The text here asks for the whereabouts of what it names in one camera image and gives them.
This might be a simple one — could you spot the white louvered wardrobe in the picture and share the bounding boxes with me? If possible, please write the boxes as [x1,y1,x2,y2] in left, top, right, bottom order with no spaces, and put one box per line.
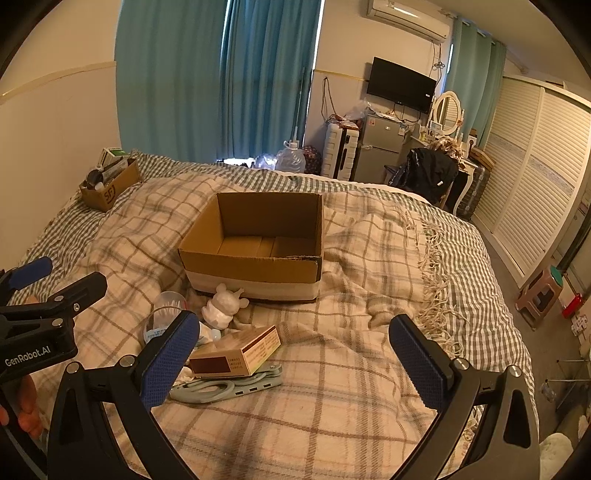
[471,75,591,289]

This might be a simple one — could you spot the small cardboard box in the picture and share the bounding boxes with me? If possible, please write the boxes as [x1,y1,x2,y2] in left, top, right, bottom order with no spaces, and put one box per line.
[78,158,142,213]

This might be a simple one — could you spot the silver fridge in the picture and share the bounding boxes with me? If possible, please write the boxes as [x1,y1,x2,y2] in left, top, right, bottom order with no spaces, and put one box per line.
[349,113,409,183]

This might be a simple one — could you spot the clear water jug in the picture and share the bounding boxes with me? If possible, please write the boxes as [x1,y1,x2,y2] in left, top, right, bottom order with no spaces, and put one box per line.
[276,141,306,175]

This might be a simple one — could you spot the dark floral bag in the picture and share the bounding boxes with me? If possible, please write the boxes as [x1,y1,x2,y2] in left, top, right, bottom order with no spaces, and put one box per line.
[302,145,322,175]

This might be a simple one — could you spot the tan fluffy cloth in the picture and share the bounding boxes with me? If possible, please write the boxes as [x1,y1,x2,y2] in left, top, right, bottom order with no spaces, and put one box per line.
[427,136,469,160]

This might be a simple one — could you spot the brown plastic stool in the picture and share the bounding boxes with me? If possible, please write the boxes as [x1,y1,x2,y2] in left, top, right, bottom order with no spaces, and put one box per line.
[516,265,564,330]

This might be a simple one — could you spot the metal rack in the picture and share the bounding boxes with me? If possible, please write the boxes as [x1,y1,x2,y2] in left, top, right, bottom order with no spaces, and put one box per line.
[544,357,591,411]

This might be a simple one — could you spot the black wall television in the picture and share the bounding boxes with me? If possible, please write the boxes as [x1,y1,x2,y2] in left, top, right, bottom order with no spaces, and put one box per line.
[367,56,437,114]

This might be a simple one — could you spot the person's left hand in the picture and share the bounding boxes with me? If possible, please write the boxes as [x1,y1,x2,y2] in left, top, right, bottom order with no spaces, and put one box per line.
[0,373,45,439]

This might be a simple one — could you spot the brown suitcase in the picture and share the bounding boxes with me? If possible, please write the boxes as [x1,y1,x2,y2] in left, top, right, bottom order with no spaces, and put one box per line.
[462,148,493,220]

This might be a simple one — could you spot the brown medicine box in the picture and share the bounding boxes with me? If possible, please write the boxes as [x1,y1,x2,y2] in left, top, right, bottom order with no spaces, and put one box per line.
[188,324,282,379]

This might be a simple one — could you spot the white toy figure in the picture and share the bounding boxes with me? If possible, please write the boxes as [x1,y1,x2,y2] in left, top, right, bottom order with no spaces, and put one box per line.
[202,282,250,329]

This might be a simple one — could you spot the narrow teal curtain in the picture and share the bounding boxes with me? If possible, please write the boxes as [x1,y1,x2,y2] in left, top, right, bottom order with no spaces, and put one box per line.
[445,16,507,151]

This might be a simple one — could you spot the white dressing table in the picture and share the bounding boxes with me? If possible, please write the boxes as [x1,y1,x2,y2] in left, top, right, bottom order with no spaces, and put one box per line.
[409,131,476,217]

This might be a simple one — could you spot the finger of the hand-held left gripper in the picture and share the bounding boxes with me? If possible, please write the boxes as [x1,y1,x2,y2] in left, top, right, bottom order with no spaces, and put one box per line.
[0,257,54,296]
[0,271,108,330]

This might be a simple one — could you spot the white ribbed suitcase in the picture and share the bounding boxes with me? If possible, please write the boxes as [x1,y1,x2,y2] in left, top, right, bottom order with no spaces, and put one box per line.
[322,122,360,181]

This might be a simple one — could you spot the white pole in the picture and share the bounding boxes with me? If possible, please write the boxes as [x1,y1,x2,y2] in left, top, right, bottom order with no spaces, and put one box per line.
[292,69,308,148]

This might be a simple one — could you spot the beige plaid blanket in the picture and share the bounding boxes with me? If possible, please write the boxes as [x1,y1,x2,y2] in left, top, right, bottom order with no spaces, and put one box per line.
[11,171,485,480]

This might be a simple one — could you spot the white fluffy cloth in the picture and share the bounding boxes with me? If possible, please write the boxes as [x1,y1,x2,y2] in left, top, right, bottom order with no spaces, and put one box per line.
[538,431,583,480]

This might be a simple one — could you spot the pale green power strip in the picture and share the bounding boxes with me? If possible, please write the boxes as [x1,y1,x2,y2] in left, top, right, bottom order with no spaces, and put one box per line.
[168,362,283,404]

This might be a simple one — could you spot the green and white carton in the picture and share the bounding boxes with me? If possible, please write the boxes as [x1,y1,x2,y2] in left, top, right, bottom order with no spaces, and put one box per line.
[96,147,132,169]

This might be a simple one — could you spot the hanging wall cables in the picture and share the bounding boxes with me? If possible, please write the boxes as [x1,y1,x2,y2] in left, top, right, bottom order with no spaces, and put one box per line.
[321,76,338,123]

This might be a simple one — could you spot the large cardboard box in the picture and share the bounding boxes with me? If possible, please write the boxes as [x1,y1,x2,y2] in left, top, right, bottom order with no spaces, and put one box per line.
[178,191,324,304]

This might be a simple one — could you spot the white air conditioner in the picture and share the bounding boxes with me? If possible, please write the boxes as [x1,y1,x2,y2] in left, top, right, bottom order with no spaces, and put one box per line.
[366,0,451,43]

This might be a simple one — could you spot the black jacket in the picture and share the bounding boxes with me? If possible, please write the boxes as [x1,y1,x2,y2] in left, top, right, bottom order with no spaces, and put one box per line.
[397,148,460,204]

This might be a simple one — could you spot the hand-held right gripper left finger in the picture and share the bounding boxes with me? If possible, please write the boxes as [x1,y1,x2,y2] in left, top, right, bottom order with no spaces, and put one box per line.
[46,310,201,480]

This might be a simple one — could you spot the clear plastic jar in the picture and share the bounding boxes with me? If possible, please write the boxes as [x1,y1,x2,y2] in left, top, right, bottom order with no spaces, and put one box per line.
[144,292,188,344]

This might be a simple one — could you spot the white oval mirror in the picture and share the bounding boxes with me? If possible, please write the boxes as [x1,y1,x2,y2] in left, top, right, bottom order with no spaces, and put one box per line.
[431,91,464,136]

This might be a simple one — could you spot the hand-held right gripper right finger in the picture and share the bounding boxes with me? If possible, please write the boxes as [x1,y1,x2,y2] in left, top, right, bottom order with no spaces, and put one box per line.
[389,314,541,480]

